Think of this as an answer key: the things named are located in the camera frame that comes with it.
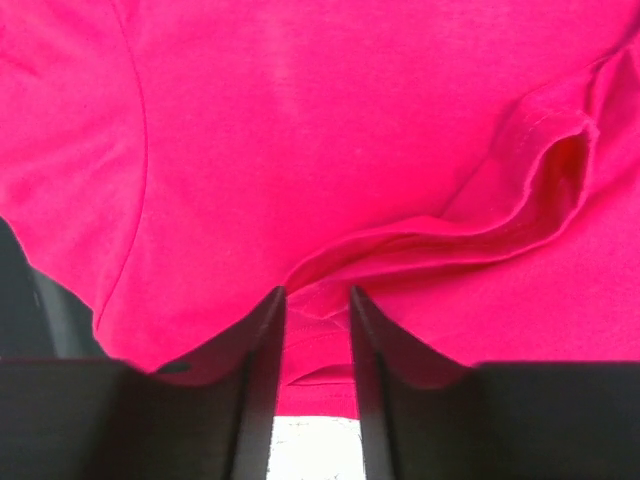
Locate magenta t-shirt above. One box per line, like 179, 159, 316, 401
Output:
1, 1, 639, 417

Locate floral table mat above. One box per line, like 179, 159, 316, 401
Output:
266, 416, 366, 480

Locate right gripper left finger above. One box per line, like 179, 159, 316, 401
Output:
1, 287, 286, 479

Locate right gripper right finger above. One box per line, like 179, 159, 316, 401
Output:
349, 288, 639, 479

